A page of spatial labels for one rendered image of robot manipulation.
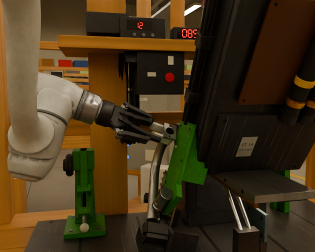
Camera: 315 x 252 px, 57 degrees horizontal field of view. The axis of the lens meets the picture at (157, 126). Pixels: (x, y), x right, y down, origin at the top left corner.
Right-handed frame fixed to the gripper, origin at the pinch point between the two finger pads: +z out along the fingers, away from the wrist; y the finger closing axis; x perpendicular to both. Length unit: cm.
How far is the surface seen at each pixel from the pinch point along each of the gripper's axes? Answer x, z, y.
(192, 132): -12.1, 3.8, -6.4
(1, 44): 16, -57, 28
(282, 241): 3, 45, -23
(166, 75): -3.2, -1.4, 23.6
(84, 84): 484, -17, 491
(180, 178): -3.3, 5.1, -15.7
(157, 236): 8.5, 4.8, -28.1
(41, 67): 470, -124, 480
